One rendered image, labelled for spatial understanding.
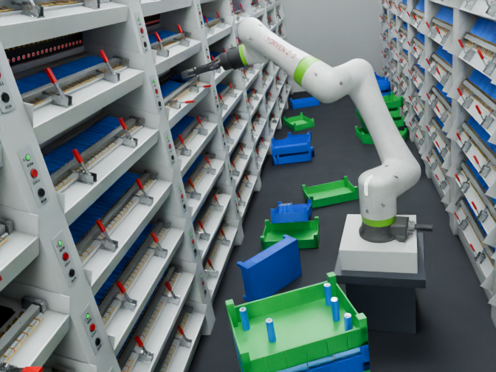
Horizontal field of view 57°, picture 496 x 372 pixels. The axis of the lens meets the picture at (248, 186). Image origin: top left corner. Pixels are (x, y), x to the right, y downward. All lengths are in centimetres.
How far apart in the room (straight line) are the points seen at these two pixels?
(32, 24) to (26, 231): 43
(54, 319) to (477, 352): 140
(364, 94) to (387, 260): 61
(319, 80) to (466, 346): 108
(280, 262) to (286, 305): 84
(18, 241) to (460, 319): 158
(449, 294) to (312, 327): 100
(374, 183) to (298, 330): 65
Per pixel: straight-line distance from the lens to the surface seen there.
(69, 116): 114
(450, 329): 195
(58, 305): 109
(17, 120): 99
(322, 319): 123
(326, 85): 163
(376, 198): 165
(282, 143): 370
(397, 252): 169
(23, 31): 107
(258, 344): 119
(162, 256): 157
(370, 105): 176
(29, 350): 104
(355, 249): 170
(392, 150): 177
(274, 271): 209
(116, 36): 156
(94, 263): 123
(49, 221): 103
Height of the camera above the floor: 129
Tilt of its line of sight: 23 degrees down
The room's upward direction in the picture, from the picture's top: 10 degrees counter-clockwise
